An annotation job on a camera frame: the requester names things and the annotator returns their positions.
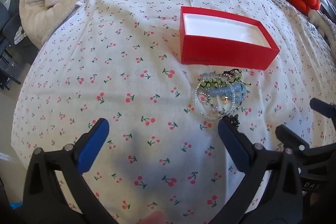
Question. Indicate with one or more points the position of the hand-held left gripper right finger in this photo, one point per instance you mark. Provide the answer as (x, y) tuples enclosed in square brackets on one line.
[(232, 142)]

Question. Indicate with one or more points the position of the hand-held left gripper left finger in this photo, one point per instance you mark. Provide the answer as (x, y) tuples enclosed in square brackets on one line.
[(93, 142)]

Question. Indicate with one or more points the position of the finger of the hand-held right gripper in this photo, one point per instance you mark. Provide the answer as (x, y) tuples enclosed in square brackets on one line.
[(291, 137), (324, 107)]

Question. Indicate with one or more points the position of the red jewelry box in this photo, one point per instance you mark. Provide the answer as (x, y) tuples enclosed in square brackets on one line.
[(225, 48)]

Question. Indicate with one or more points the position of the cherry print bed sheet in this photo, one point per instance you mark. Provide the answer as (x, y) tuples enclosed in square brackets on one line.
[(118, 69)]

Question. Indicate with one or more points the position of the cream plush toy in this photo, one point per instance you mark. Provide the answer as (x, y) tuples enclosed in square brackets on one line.
[(323, 23)]

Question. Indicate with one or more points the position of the dark chair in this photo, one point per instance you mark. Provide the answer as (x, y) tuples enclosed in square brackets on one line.
[(8, 37)]

